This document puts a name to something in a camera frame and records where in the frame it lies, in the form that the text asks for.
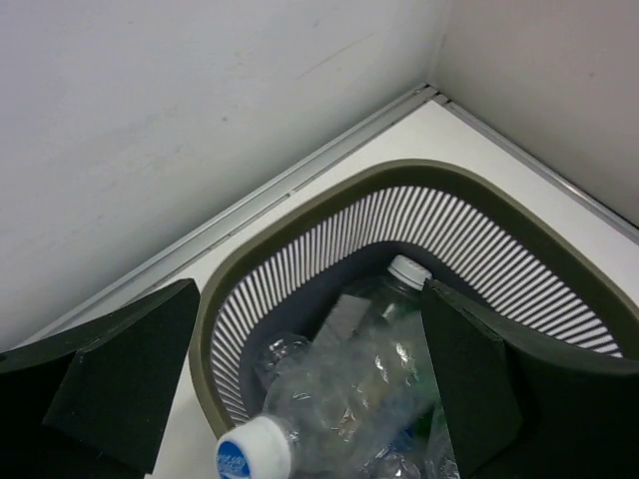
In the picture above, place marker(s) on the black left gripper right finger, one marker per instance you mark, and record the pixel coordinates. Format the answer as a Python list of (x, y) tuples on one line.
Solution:
[(521, 404)]

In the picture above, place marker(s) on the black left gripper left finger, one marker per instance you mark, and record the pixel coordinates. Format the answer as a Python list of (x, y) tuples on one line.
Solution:
[(93, 401)]

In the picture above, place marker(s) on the clear crushed bottle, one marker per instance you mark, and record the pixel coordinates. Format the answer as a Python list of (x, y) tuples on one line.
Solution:
[(415, 456)]

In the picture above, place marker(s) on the pineapple juice bottle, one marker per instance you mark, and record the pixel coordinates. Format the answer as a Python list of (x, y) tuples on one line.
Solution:
[(372, 301)]

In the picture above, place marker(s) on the grey mesh waste bin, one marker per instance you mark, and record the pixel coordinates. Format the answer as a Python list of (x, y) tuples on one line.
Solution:
[(465, 229)]

